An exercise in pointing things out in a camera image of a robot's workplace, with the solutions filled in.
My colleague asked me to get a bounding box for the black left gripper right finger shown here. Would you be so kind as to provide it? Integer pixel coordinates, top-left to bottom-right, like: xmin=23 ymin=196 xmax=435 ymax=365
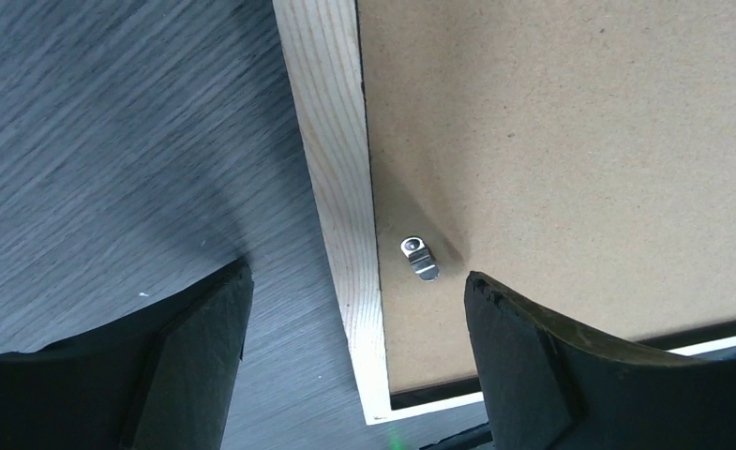
xmin=464 ymin=272 xmax=736 ymax=449

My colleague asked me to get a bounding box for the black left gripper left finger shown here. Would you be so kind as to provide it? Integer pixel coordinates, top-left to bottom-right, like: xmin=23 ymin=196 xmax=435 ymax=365
xmin=0 ymin=260 xmax=254 ymax=449

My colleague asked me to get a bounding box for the brown cardboard backing board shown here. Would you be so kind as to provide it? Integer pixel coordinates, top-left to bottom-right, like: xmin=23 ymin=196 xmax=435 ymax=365
xmin=354 ymin=0 xmax=736 ymax=395

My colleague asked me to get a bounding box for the light wooden picture frame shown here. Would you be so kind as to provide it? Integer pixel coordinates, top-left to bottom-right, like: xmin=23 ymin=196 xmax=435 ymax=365
xmin=271 ymin=0 xmax=736 ymax=428

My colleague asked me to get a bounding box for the small metal turn clip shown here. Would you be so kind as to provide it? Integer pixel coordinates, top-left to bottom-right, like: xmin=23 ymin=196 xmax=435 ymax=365
xmin=400 ymin=236 xmax=440 ymax=282

